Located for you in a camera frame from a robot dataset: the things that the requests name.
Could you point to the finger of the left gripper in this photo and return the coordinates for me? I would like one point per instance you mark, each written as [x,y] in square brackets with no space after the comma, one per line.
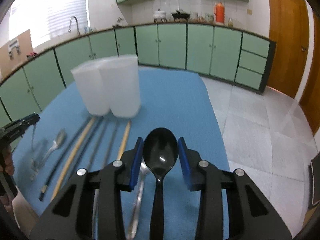
[30,120]

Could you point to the dark furniture at right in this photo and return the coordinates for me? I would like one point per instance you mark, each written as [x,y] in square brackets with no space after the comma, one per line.
[314,175]

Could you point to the black chopstick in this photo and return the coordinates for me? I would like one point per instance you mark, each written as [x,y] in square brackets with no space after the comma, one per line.
[57,164]
[82,158]

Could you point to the silver metal spoon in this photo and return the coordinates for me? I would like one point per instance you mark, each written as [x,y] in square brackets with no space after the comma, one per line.
[133,225]

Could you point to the cardboard box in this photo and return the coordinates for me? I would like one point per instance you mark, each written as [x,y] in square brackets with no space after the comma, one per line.
[15,52]

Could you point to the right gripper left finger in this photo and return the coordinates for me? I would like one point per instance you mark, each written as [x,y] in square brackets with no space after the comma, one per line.
[120,175]

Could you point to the person left hand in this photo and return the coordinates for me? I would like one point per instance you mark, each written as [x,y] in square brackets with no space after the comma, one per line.
[7,155]

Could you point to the grey chopstick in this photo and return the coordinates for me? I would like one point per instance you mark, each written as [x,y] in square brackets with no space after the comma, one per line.
[109,149]
[97,145]

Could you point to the white double utensil holder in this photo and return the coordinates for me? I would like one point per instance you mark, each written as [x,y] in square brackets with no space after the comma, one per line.
[109,84]

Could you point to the light wooden chopstick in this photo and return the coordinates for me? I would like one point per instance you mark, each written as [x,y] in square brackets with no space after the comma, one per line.
[72,156]
[124,140]

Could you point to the brown wooden door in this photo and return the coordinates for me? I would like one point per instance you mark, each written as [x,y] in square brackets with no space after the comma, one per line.
[289,28]

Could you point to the black wok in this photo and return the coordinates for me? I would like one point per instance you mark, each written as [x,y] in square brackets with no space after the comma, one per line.
[180,15]

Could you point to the green lower kitchen cabinets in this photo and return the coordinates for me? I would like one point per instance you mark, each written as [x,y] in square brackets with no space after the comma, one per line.
[231,55]

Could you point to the orange thermos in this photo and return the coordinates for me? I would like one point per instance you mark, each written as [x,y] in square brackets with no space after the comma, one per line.
[219,12]

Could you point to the blue table cloth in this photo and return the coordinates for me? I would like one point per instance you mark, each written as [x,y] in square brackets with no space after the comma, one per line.
[173,99]

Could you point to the glass jar on counter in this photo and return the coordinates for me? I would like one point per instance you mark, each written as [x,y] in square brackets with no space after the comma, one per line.
[230,23]

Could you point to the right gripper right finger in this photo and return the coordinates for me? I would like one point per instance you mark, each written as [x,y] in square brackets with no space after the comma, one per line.
[201,175]

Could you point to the white cooking pot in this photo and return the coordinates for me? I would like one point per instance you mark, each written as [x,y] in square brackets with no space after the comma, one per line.
[159,16]

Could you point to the white window blinds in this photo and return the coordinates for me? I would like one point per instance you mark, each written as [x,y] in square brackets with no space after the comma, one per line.
[46,19]

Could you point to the black plastic spoon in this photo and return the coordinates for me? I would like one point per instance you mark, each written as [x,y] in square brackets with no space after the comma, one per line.
[160,155]

